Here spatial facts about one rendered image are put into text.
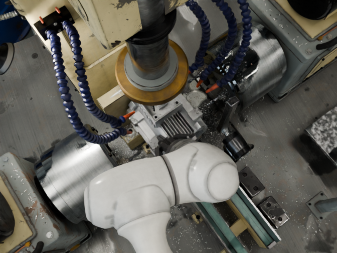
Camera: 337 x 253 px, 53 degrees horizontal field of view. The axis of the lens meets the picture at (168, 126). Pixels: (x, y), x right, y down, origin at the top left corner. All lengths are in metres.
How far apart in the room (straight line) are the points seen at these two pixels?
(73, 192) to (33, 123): 0.55
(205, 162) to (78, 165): 0.45
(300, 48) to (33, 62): 1.06
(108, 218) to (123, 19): 0.34
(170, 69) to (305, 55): 0.47
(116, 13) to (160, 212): 0.34
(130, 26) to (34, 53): 1.04
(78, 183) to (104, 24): 0.54
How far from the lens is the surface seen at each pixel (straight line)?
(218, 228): 1.16
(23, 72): 1.56
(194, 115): 1.05
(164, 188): 0.62
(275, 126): 1.38
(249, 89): 1.06
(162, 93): 0.80
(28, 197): 1.00
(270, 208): 1.26
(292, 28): 1.14
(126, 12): 0.55
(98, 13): 0.52
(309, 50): 1.11
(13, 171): 1.03
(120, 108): 1.08
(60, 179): 0.97
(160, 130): 1.03
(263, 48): 1.08
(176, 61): 0.81
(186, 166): 0.63
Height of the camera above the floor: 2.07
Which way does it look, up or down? 73 degrees down
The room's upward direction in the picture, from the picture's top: 5 degrees counter-clockwise
